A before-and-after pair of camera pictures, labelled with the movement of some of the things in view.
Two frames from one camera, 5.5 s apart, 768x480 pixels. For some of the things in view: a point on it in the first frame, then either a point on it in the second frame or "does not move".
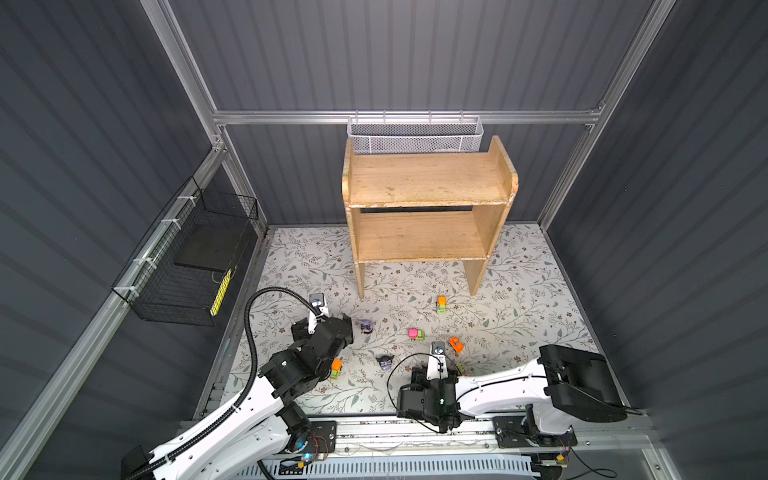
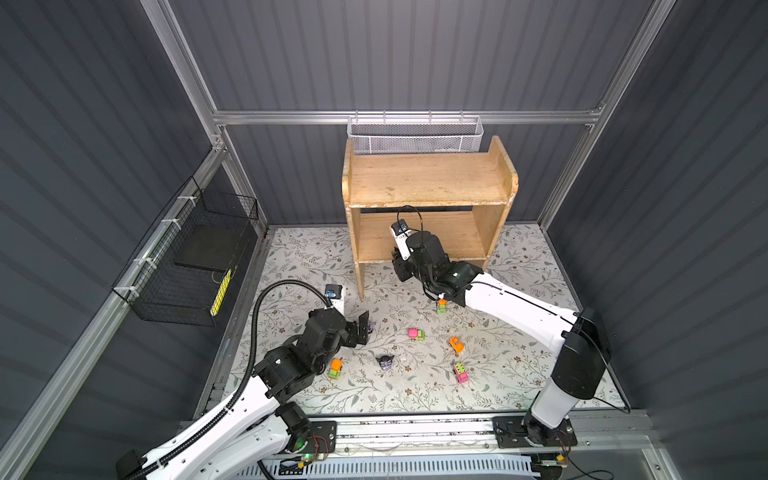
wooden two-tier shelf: x=426 y=207 does not move
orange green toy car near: x=337 y=366 does not move
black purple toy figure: x=385 y=362 does not move
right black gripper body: x=417 y=385 to x=405 y=269
